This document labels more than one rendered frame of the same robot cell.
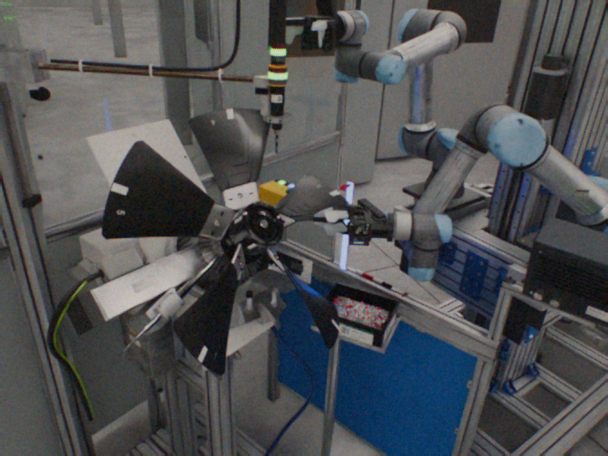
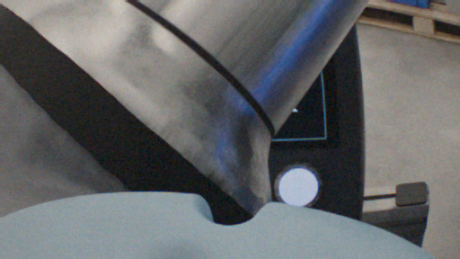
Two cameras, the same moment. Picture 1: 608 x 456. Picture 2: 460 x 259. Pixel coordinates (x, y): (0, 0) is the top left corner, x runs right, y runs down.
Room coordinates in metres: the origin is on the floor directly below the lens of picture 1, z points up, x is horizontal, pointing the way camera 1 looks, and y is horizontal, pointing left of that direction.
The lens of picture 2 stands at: (1.41, -0.84, 1.33)
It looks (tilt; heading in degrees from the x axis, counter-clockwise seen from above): 28 degrees down; 154
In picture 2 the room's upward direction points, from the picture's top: 8 degrees counter-clockwise
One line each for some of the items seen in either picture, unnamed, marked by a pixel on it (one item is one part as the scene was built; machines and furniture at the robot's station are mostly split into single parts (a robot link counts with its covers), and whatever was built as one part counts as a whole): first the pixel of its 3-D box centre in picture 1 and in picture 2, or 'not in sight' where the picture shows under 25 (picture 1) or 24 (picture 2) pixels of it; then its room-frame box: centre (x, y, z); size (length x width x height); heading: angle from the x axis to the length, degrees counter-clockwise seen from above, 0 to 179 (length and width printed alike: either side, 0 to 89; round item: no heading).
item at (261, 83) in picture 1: (273, 99); not in sight; (1.18, 0.09, 1.50); 0.09 x 0.07 x 0.10; 86
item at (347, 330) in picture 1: (356, 314); not in sight; (1.22, -0.18, 0.85); 0.22 x 0.17 x 0.07; 65
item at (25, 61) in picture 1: (19, 64); not in sight; (1.22, 0.70, 1.54); 0.10 x 0.07 x 0.09; 86
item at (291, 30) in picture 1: (289, 32); not in sight; (1.30, 0.06, 1.64); 0.09 x 0.03 x 0.06; 129
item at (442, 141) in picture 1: (449, 149); not in sight; (1.77, -0.53, 1.20); 0.13 x 0.12 x 0.14; 46
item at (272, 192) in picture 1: (283, 201); not in sight; (1.64, 0.08, 1.02); 0.16 x 0.10 x 0.11; 51
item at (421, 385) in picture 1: (357, 370); not in sight; (1.39, -0.23, 0.45); 0.82 x 0.02 x 0.66; 51
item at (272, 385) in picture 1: (274, 332); not in sight; (1.66, 0.11, 0.39); 0.04 x 0.04 x 0.78; 51
